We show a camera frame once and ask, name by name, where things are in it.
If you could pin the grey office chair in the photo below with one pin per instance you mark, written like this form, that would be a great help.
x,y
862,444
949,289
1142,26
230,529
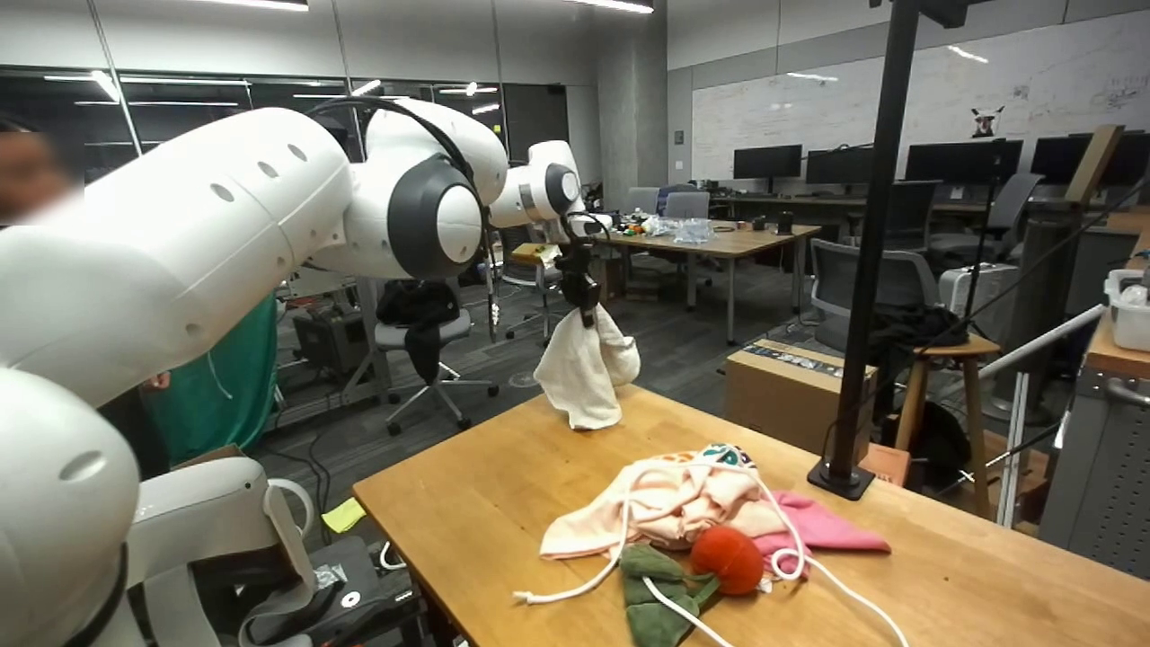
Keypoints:
x,y
885,274

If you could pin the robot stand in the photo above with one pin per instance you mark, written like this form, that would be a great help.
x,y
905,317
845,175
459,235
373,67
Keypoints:
x,y
359,598

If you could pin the row of monitors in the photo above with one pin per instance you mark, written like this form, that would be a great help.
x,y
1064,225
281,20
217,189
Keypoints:
x,y
961,160

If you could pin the black equipment case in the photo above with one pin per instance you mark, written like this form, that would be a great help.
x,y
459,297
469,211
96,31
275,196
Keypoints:
x,y
330,340

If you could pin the person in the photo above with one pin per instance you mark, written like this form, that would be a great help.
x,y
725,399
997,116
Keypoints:
x,y
220,395

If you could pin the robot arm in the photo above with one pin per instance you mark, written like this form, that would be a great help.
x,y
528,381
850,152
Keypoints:
x,y
180,243

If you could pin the white towel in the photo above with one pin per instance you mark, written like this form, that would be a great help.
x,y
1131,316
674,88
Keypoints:
x,y
584,373

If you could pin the camera on mount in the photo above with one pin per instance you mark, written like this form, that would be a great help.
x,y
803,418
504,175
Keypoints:
x,y
867,270

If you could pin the wooden table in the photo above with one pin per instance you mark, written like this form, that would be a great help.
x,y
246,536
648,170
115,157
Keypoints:
x,y
719,243

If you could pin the peach shirt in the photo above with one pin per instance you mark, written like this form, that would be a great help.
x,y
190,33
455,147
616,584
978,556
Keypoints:
x,y
683,503

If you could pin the whiteboard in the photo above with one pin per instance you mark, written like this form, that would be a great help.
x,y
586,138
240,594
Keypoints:
x,y
1060,81

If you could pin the grey metal cabinet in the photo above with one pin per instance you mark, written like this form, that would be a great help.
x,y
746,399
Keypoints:
x,y
1101,467

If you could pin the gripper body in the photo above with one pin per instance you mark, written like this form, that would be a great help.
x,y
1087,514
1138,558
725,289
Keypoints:
x,y
577,274

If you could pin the black clothing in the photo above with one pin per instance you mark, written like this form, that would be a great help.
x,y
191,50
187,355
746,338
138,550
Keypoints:
x,y
916,325

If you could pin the cardboard box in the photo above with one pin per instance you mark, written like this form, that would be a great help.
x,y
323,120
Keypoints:
x,y
791,391

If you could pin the white plastic bin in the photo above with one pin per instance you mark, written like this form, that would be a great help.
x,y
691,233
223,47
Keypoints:
x,y
1130,314

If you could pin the yellow paper note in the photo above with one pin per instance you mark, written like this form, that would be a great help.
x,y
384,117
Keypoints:
x,y
343,515

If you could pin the pink shirt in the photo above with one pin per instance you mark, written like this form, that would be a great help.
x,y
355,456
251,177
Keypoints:
x,y
822,530

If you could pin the patterned cloth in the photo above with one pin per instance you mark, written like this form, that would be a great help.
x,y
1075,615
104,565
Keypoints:
x,y
724,455

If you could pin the turnip plushie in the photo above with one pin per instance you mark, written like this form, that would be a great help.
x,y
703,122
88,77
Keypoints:
x,y
723,559

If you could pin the wooden stool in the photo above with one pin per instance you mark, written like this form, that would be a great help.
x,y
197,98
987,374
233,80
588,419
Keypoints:
x,y
966,355

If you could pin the office chair with black clothes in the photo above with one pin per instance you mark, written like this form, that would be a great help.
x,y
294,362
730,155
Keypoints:
x,y
422,337

